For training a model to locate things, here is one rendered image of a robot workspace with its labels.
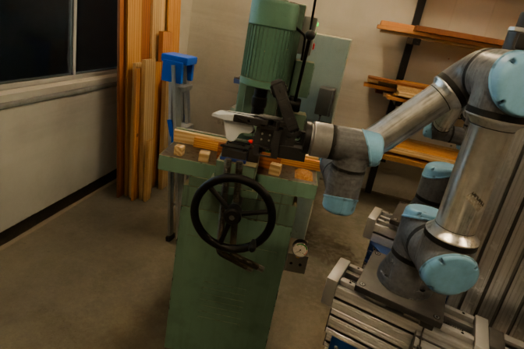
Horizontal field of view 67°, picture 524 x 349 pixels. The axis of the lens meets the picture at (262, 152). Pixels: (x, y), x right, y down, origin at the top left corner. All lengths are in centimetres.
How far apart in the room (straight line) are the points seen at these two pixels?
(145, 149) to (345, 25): 209
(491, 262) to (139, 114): 233
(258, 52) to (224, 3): 262
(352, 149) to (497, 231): 57
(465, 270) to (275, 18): 96
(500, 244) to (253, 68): 94
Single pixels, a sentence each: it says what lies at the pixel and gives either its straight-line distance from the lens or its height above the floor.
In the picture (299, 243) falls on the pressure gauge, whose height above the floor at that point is 69.
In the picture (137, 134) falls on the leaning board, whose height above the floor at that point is 51.
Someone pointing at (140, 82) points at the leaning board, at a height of 89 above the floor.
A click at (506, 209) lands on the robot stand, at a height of 107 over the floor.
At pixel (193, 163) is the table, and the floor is 89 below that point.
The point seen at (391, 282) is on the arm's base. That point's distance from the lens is 115.
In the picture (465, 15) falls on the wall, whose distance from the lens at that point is 393.
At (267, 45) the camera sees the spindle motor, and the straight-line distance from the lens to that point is 143.
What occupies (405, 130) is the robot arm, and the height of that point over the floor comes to 125.
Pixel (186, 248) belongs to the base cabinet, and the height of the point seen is 53.
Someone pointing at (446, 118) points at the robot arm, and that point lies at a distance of 171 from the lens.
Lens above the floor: 144
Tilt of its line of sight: 19 degrees down
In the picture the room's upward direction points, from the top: 10 degrees clockwise
